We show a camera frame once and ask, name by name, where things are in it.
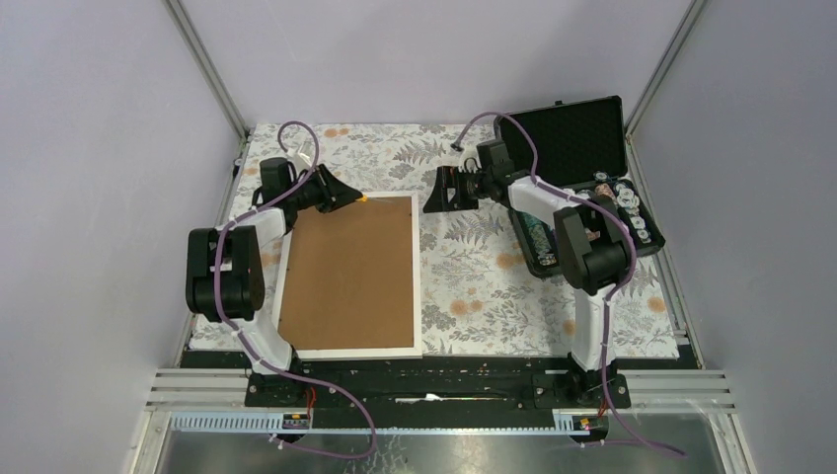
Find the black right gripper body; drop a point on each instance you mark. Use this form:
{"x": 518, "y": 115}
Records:
{"x": 477, "y": 182}

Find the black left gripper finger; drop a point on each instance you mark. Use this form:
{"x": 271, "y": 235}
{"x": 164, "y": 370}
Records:
{"x": 330, "y": 203}
{"x": 334, "y": 190}

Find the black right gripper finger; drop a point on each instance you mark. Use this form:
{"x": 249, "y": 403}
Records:
{"x": 443, "y": 196}
{"x": 465, "y": 198}

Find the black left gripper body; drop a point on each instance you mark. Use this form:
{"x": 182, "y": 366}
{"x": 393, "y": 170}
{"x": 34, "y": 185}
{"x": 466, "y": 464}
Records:
{"x": 306, "y": 194}

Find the yellow handled screwdriver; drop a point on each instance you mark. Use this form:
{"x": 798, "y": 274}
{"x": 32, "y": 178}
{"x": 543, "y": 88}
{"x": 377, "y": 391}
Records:
{"x": 384, "y": 198}

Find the white picture frame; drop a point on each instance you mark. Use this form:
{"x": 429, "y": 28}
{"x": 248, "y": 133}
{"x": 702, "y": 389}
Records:
{"x": 350, "y": 286}

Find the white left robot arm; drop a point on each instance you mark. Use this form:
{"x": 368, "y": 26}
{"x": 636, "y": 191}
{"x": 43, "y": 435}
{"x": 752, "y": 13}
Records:
{"x": 226, "y": 278}

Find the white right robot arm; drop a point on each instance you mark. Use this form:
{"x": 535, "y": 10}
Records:
{"x": 596, "y": 252}

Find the black poker chip case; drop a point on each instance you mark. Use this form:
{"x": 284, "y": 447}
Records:
{"x": 580, "y": 145}

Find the floral patterned table mat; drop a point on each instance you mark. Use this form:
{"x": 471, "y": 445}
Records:
{"x": 477, "y": 296}

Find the brown poker chip stack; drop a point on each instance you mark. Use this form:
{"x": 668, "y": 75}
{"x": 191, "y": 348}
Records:
{"x": 604, "y": 190}

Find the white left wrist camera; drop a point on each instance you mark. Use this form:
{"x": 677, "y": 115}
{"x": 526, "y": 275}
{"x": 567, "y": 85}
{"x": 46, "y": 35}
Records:
{"x": 302, "y": 156}

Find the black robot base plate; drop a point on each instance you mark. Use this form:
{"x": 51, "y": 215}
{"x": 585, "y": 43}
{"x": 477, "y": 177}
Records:
{"x": 446, "y": 385}

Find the aluminium front rail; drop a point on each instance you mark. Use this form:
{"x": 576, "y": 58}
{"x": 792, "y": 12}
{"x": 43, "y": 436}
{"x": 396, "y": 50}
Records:
{"x": 226, "y": 401}

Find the grey slotted cable duct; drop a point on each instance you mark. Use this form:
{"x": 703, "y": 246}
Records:
{"x": 335, "y": 422}

